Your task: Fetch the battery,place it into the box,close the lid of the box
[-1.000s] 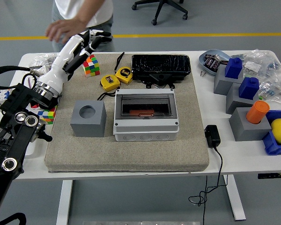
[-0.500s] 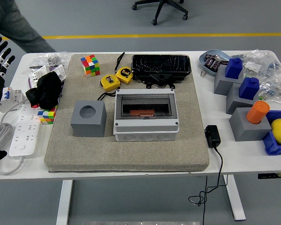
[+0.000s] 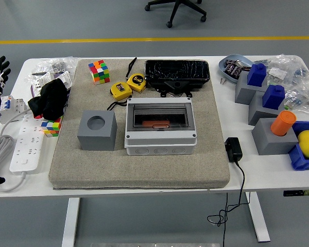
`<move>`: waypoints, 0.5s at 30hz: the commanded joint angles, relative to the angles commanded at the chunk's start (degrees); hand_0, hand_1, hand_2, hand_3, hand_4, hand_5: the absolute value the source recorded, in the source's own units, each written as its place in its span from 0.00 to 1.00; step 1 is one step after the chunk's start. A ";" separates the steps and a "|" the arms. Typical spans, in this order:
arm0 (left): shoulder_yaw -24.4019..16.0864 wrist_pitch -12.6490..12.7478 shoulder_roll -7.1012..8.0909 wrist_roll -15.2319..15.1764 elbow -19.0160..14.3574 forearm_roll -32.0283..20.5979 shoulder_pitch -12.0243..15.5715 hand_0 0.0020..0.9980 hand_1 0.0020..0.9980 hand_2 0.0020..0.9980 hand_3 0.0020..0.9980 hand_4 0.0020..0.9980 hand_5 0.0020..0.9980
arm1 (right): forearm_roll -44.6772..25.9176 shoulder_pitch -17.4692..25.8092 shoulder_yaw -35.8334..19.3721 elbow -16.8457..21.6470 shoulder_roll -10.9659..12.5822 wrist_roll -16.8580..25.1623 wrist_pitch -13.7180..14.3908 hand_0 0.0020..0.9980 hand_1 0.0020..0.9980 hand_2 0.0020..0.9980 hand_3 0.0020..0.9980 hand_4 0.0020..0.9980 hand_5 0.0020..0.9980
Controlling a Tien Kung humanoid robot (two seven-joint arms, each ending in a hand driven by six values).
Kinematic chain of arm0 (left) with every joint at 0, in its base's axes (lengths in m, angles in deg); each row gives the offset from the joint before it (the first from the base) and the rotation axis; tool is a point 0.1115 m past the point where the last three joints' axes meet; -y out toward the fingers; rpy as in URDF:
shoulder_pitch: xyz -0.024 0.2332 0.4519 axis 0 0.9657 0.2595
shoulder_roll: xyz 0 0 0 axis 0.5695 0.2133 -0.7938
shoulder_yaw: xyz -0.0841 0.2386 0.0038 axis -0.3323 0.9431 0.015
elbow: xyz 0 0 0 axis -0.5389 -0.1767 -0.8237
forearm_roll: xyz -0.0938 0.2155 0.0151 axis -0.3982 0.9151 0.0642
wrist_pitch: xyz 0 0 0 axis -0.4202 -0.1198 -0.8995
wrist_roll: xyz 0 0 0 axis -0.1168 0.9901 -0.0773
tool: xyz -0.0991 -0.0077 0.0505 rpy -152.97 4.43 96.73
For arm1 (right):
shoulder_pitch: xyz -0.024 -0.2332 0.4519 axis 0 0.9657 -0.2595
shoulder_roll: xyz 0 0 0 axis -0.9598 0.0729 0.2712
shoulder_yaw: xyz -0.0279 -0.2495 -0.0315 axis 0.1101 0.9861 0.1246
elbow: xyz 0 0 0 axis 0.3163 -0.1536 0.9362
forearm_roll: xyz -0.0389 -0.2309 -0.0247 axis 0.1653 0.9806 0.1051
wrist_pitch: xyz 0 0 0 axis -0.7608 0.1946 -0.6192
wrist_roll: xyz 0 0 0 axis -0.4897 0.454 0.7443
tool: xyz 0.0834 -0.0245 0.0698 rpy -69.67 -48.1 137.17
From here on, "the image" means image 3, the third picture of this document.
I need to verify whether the orange cylinder battery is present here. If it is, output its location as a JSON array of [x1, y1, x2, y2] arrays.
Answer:
[[142, 119, 171, 129], [270, 110, 297, 137]]

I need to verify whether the smoky transparent box lid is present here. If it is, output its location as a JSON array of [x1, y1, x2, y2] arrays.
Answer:
[[126, 97, 195, 132]]

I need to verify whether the grey plastic junction box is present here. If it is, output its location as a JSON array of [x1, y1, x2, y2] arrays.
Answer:
[[124, 97, 198, 156]]

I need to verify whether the white circuit breaker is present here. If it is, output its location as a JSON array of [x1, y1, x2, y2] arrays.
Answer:
[[0, 95, 26, 125]]

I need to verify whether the clear bag of screws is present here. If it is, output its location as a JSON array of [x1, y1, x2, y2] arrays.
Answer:
[[25, 57, 79, 78]]

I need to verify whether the black cloth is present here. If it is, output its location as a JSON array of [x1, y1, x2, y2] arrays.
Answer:
[[27, 78, 69, 121]]

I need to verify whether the white electrical device pack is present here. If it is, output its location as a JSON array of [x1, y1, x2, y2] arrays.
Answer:
[[30, 71, 74, 97]]

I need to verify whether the small colourful puzzle cube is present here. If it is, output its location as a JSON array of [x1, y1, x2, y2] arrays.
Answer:
[[40, 115, 64, 138]]

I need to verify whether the white power strip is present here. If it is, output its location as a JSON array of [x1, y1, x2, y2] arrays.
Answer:
[[9, 113, 46, 172]]

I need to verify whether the large colourful puzzle cube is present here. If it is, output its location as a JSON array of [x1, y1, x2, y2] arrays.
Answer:
[[88, 60, 111, 85]]

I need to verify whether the grey block with round hole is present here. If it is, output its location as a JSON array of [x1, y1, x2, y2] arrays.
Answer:
[[77, 110, 118, 152], [251, 117, 299, 156]]

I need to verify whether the yellow tape measure dark label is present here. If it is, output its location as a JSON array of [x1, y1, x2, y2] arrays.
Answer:
[[107, 82, 133, 111]]

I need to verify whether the yellow tape measure 5m label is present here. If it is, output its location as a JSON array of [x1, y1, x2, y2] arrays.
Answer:
[[125, 57, 147, 92]]

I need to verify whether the white table leg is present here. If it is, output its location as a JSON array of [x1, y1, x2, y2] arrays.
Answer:
[[245, 192, 271, 242], [61, 197, 80, 247]]

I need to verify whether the grey-brown mat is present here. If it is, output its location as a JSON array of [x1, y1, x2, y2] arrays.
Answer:
[[48, 58, 231, 190]]

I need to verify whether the black plastic tray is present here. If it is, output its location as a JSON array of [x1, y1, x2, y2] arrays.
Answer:
[[144, 60, 211, 90]]

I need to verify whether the black office chair base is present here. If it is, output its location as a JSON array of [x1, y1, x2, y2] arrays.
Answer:
[[144, 0, 208, 29]]

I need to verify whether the light blue dish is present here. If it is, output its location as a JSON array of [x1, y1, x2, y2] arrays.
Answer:
[[218, 54, 255, 84]]

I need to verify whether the grey holder block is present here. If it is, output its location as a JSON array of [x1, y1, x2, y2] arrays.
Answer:
[[248, 90, 286, 127], [234, 70, 269, 105]]

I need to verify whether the black power adapter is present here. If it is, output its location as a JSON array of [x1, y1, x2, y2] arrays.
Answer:
[[225, 137, 243, 163]]

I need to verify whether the blue stepped block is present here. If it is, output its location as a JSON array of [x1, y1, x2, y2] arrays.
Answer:
[[262, 84, 286, 109], [247, 63, 267, 86]]

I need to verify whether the clear plastic parts bag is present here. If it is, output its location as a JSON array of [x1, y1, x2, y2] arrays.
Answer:
[[283, 84, 309, 114], [254, 53, 309, 85]]

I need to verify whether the blue plastic bin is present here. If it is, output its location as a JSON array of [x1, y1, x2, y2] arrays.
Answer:
[[288, 120, 309, 171]]

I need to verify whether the black table control panel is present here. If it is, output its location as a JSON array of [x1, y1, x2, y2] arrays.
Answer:
[[283, 189, 309, 198]]

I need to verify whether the black plastic bracket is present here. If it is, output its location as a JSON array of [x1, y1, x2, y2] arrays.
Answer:
[[154, 80, 194, 99]]

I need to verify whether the black adapter cord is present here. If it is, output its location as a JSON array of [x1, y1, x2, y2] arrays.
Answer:
[[207, 159, 251, 247]]

